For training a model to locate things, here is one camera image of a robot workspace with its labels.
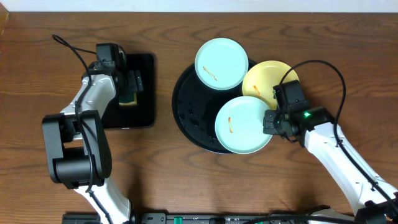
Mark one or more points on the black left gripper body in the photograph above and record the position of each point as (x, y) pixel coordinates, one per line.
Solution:
(132, 84)

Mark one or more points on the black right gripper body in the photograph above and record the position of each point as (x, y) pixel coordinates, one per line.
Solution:
(275, 122)

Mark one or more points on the green and yellow sponge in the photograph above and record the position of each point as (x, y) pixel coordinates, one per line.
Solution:
(129, 99)

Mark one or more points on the yellow plate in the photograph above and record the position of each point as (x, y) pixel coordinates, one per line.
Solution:
(261, 78)

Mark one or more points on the light green plate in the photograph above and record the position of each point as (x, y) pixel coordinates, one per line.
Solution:
(239, 125)
(221, 63)

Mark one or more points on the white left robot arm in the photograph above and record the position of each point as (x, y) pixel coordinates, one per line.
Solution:
(77, 150)

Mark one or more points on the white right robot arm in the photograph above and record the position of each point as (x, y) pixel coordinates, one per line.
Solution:
(371, 198)

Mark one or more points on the black rectangular water tray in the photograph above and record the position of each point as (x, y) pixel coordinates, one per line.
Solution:
(143, 113)

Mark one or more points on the round black tray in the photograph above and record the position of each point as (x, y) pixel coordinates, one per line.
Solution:
(195, 107)

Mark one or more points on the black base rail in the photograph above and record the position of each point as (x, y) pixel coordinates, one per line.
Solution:
(162, 218)

